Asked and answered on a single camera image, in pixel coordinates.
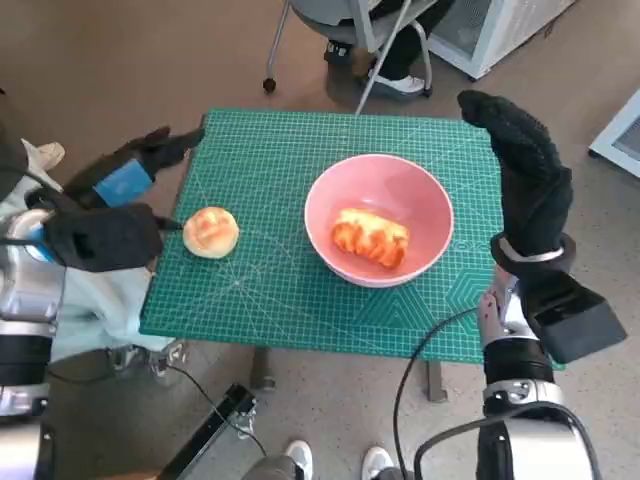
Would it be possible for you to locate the white cabinet with glass door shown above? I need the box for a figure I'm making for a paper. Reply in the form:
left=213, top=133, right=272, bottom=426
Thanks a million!
left=426, top=0, right=577, bottom=82

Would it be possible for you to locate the round bread bun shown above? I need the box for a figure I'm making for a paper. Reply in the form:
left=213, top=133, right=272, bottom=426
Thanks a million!
left=182, top=205, right=241, bottom=260

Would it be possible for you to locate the person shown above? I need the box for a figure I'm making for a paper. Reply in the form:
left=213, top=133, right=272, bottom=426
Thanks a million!
left=323, top=0, right=457, bottom=97
left=246, top=438, right=407, bottom=480
left=0, top=89, right=177, bottom=362

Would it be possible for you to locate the white box with grille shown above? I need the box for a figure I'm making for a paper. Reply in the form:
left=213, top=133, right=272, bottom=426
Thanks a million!
left=587, top=88, right=640, bottom=180

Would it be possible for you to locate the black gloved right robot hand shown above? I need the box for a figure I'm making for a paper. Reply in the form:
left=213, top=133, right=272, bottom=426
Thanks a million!
left=457, top=90, right=574, bottom=259

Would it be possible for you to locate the grey table leg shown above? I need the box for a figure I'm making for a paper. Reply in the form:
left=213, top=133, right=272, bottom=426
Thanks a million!
left=425, top=359, right=447, bottom=403
left=249, top=346, right=277, bottom=392

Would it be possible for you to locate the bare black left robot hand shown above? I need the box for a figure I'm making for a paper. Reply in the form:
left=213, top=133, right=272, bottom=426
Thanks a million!
left=61, top=125, right=206, bottom=210

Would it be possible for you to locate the long twisted bread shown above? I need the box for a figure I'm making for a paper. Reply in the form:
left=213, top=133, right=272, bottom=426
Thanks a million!
left=330, top=208, right=412, bottom=272

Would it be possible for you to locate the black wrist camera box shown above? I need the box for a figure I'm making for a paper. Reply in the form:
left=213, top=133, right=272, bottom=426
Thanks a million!
left=516, top=269, right=629, bottom=366
left=42, top=203, right=164, bottom=274

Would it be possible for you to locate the green cutting mat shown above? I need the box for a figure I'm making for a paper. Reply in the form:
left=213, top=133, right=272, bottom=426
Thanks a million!
left=137, top=107, right=567, bottom=372

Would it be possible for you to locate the grey office chair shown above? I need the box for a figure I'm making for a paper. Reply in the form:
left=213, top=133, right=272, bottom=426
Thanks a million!
left=261, top=0, right=434, bottom=117

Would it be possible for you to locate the thin black floor cable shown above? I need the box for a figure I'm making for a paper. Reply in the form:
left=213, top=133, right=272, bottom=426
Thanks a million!
left=163, top=364, right=269, bottom=459

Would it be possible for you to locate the pink bowl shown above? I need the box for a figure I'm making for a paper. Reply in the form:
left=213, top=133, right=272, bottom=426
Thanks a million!
left=304, top=153, right=456, bottom=289

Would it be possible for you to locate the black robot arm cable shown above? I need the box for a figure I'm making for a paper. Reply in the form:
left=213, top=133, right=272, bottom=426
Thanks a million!
left=391, top=305, right=501, bottom=480

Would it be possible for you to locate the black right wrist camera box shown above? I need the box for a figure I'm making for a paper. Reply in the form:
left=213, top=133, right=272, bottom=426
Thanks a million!
left=516, top=269, right=629, bottom=366

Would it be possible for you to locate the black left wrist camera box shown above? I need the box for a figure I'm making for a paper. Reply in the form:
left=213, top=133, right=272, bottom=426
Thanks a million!
left=42, top=203, right=164, bottom=274

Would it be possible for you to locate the black bar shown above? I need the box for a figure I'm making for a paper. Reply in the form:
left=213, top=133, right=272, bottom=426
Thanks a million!
left=153, top=382, right=257, bottom=480

